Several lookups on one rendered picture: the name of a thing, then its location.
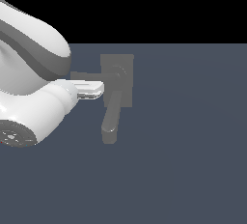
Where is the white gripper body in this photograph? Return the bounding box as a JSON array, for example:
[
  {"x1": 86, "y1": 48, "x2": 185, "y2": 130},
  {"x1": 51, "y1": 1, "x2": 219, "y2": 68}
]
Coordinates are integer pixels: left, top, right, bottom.
[{"x1": 47, "y1": 78, "x2": 79, "y2": 117}]

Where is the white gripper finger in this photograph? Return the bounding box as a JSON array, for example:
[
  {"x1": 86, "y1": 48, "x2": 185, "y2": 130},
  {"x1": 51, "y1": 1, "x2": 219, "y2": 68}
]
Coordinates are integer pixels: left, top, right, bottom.
[
  {"x1": 76, "y1": 92, "x2": 104, "y2": 100},
  {"x1": 74, "y1": 80, "x2": 105, "y2": 95}
]

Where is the grey faucet handle bar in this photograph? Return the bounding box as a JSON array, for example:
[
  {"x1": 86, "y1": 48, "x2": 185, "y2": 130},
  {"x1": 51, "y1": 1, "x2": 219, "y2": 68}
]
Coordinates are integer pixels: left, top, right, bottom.
[{"x1": 69, "y1": 65, "x2": 128, "y2": 84}]

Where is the grey lever handle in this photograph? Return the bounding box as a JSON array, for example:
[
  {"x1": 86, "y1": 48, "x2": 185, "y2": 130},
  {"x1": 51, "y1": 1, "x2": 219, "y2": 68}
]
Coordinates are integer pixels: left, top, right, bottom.
[{"x1": 100, "y1": 90, "x2": 124, "y2": 146}]

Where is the grey faucet base plate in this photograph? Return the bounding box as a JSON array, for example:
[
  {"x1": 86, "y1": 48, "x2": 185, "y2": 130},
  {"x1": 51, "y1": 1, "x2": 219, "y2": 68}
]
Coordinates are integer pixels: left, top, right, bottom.
[{"x1": 99, "y1": 53, "x2": 135, "y2": 109}]

